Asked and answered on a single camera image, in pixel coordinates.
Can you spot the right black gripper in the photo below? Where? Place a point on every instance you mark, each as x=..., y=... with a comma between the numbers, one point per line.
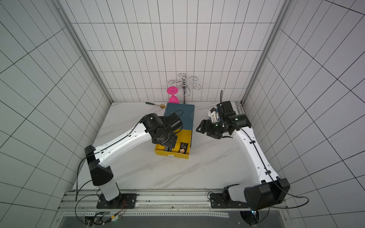
x=210, y=128

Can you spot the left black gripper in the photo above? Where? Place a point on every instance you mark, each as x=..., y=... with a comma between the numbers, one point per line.
x=171, y=143

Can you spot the teal drawer cabinet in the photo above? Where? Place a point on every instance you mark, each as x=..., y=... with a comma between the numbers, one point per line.
x=186, y=115

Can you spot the black brown cookie packet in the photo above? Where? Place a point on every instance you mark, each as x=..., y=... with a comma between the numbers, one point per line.
x=183, y=148

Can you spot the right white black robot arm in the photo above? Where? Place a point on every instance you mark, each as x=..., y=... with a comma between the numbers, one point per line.
x=266, y=188

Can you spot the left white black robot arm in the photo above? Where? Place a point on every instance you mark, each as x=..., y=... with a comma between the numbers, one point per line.
x=160, y=130

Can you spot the pink hourglass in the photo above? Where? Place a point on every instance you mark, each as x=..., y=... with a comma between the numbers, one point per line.
x=173, y=91

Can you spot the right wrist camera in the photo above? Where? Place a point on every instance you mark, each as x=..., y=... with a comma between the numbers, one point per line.
x=213, y=115

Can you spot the black handled gold spoon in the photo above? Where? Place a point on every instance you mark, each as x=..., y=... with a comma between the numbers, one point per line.
x=159, y=105

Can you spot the silver wire cup rack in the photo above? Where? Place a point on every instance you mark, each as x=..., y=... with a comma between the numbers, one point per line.
x=184, y=82

